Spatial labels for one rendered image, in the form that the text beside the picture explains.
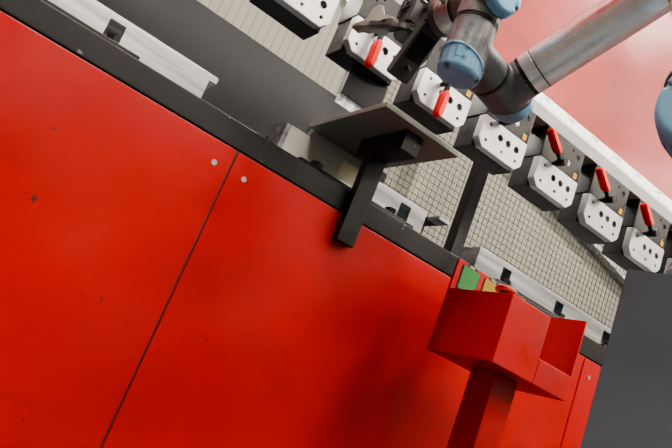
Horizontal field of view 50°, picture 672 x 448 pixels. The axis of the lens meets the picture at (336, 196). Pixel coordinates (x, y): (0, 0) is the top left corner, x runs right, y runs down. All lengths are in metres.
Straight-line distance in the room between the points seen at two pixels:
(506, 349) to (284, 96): 1.07
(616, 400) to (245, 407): 0.61
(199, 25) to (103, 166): 0.89
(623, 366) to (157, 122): 0.76
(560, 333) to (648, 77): 1.03
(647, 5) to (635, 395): 0.64
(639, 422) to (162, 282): 0.70
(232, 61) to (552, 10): 0.84
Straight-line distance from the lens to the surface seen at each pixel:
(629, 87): 2.16
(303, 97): 2.07
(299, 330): 1.28
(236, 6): 5.05
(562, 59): 1.27
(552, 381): 1.34
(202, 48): 1.96
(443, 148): 1.31
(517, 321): 1.26
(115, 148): 1.16
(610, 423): 0.90
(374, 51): 1.50
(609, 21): 1.27
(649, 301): 0.93
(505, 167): 1.77
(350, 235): 1.30
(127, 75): 1.18
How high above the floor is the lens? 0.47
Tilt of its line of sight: 17 degrees up
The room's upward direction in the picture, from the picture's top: 22 degrees clockwise
